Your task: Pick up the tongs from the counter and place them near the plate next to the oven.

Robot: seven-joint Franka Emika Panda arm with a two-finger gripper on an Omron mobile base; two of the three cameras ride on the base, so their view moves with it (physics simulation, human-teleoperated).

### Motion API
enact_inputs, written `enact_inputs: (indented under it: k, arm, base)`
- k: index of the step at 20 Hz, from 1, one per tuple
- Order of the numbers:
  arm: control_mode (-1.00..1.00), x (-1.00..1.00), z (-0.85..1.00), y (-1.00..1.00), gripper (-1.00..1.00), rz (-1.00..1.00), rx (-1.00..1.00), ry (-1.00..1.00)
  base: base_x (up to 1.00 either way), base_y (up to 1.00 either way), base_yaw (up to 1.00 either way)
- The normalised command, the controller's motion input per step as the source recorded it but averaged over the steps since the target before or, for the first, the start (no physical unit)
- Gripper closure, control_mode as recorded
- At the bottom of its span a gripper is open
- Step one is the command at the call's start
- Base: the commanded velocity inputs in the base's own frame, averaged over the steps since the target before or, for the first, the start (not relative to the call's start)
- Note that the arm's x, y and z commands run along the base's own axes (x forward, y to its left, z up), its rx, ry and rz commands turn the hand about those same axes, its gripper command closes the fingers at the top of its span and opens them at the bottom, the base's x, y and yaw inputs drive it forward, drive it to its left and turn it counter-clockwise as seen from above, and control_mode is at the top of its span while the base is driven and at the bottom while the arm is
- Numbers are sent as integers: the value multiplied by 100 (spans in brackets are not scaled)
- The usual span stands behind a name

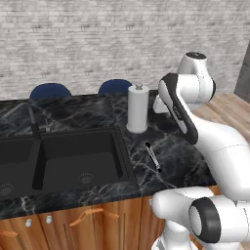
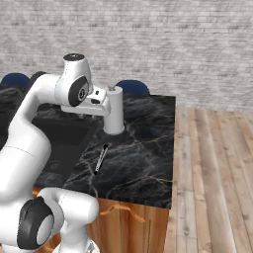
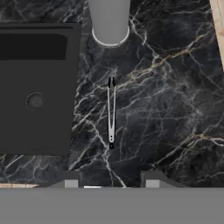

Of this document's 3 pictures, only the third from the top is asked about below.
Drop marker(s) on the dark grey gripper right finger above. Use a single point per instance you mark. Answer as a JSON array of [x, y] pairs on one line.
[[152, 177]]

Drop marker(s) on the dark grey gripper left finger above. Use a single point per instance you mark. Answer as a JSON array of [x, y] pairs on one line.
[[68, 178]]

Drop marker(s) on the silver tongs with black tips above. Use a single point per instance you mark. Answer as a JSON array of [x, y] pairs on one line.
[[111, 116]]

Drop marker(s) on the dark grey sink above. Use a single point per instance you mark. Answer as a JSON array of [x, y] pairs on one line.
[[35, 93]]

